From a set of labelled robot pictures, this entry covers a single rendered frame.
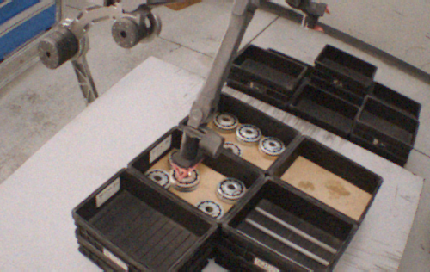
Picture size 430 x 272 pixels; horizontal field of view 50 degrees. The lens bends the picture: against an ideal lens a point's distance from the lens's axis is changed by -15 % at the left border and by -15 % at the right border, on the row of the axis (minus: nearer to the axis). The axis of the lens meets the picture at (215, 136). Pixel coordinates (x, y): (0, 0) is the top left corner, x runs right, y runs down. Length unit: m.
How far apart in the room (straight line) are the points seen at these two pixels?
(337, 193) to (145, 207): 0.74
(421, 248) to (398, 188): 0.91
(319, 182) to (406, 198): 0.53
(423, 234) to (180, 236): 1.94
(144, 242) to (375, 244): 0.94
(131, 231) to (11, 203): 0.56
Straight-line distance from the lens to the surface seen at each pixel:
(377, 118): 3.15
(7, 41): 3.61
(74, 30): 2.53
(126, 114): 2.41
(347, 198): 2.05
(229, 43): 1.59
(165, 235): 1.77
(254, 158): 2.08
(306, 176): 2.07
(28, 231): 1.95
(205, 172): 1.99
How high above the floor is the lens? 2.23
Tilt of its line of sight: 41 degrees down
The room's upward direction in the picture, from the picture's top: 10 degrees clockwise
